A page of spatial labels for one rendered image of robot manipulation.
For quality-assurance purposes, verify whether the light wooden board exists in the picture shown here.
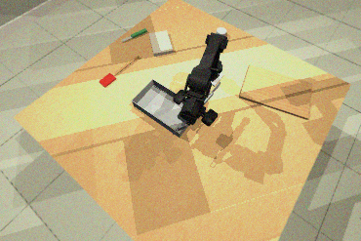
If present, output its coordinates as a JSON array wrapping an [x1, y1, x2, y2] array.
[[239, 64, 312, 120]]

